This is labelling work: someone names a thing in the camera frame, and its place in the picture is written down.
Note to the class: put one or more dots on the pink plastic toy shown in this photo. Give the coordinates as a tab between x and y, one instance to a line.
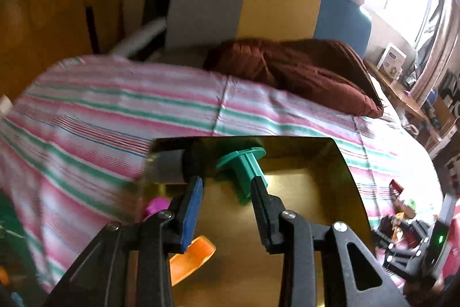
158	208

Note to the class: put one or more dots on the wooden shelf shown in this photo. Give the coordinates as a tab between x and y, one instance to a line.
399	91

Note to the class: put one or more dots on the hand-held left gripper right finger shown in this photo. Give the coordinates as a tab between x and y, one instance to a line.
264	220

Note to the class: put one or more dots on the grey cylinder with black cap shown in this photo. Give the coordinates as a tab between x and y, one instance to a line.
169	166

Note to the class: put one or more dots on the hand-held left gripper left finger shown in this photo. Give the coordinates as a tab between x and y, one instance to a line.
190	217

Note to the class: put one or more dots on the striped bedsheet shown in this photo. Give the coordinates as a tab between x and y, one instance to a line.
107	120

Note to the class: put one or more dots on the white bed frame pipe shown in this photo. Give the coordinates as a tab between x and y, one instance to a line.
140	39

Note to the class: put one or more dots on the brown quilted pillow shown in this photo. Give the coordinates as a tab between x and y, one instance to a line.
298	73

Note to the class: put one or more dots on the green plastic spool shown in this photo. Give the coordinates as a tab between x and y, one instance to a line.
244	174

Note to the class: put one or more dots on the grey yellow blue headboard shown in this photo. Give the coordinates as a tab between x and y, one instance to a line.
251	1

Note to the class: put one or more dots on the white cardboard box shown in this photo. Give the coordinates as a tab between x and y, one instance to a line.
391	57

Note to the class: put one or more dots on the wooden wardrobe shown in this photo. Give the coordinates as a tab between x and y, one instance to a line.
54	5

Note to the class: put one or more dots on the grey side curtain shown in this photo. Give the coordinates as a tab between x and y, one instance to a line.
431	51

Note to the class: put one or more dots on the orange plastic toy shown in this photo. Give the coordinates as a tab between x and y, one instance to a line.
190	258

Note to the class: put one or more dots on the gold tin box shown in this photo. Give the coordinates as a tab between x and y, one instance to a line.
305	206

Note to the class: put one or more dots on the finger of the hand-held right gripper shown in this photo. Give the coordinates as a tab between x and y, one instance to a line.
399	262
413	229

